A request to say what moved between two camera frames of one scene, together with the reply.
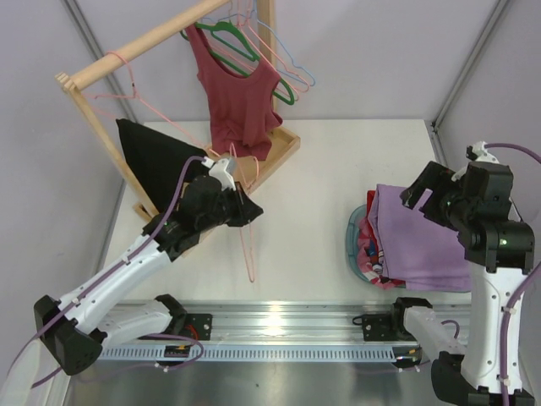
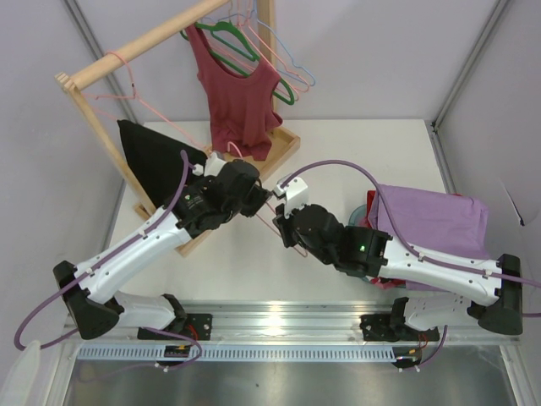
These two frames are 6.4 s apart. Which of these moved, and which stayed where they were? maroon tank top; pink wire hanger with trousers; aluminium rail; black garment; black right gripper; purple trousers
Moved: pink wire hanger with trousers; black right gripper
Stayed: purple trousers; maroon tank top; black garment; aluminium rail
